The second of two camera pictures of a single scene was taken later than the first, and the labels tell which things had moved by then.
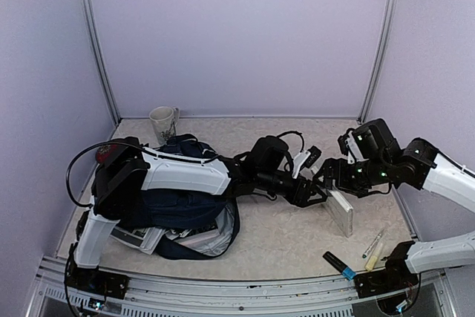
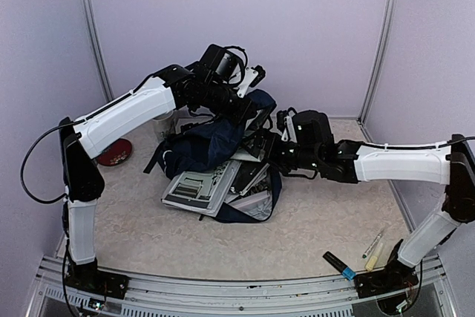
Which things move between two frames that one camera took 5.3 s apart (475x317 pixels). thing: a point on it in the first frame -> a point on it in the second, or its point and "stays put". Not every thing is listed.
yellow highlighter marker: [372, 260] stays put
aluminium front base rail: [176, 296] stays put
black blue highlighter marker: [346, 270] stays put
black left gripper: [300, 198] -> [245, 112]
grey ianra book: [144, 239] -> [201, 192]
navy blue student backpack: [196, 226] -> [208, 145]
